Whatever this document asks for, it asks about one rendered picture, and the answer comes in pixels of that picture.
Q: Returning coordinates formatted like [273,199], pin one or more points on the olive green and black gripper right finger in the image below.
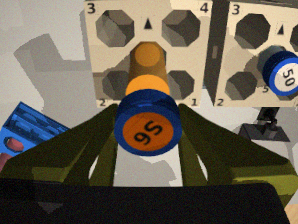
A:
[229,158]

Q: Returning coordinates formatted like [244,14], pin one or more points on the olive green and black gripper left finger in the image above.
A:
[69,156]

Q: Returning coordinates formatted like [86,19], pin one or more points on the grey flat mat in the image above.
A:
[45,63]

